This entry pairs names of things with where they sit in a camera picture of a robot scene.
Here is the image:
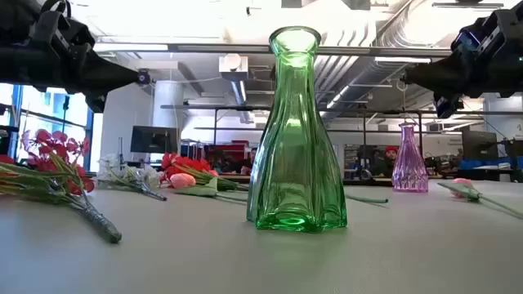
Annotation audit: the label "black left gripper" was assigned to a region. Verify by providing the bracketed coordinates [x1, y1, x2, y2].
[0, 7, 140, 96]

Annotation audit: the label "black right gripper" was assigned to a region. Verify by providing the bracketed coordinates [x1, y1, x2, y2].
[403, 7, 523, 99]

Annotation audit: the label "purple glass vase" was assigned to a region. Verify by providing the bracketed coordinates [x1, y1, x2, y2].
[391, 122, 430, 194]

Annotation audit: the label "white blossom bouquet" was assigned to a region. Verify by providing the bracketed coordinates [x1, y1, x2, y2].
[96, 153, 168, 203]

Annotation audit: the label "red blossom bouquet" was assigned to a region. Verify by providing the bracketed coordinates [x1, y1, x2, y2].
[159, 152, 250, 193]
[0, 128, 123, 245]

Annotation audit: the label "pink tulip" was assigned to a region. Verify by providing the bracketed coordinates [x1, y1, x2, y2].
[436, 177, 523, 220]

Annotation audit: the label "green flower stem with leaf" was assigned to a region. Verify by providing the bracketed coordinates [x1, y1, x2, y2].
[169, 172, 389, 205]

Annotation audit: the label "green glass vase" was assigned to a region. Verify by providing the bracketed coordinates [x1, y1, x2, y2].
[246, 25, 348, 234]

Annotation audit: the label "white ceiling light strip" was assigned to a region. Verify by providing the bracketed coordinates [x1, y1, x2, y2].
[373, 56, 433, 65]

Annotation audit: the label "black light stand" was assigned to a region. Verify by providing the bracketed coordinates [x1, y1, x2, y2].
[60, 94, 71, 164]

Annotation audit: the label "white round column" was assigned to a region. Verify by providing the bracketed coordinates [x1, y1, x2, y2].
[153, 80, 185, 131]

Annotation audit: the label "black ceiling light bar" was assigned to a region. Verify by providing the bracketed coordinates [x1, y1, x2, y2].
[431, 2, 504, 10]

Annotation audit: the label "black computer monitor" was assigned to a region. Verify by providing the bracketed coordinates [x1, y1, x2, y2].
[461, 130, 499, 162]
[129, 125, 180, 155]

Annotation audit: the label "blue storage bins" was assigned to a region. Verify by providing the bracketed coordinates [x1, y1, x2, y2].
[459, 158, 523, 171]

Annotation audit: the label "gray overhead beam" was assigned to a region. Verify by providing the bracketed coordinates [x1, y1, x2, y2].
[93, 42, 453, 58]

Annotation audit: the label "person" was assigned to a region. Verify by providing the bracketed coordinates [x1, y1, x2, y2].
[239, 146, 259, 176]
[376, 145, 400, 178]

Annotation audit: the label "white ceiling box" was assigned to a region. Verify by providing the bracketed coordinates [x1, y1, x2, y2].
[219, 53, 249, 82]

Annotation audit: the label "red tool cabinet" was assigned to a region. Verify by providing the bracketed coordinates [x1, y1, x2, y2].
[206, 140, 251, 175]

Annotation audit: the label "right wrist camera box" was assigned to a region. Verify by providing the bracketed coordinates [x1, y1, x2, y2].
[432, 94, 465, 119]

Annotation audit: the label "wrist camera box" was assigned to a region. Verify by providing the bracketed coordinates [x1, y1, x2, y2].
[432, 94, 465, 119]
[83, 91, 108, 114]

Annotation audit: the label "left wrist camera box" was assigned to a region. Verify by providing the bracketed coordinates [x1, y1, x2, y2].
[83, 91, 108, 114]

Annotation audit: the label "silver ventilation duct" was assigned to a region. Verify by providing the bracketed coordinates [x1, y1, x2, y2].
[318, 16, 463, 122]

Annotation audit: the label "black metal rack frame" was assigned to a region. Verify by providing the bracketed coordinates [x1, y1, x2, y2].
[160, 104, 523, 180]

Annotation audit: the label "black table frame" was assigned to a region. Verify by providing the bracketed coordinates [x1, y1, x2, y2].
[218, 174, 450, 188]

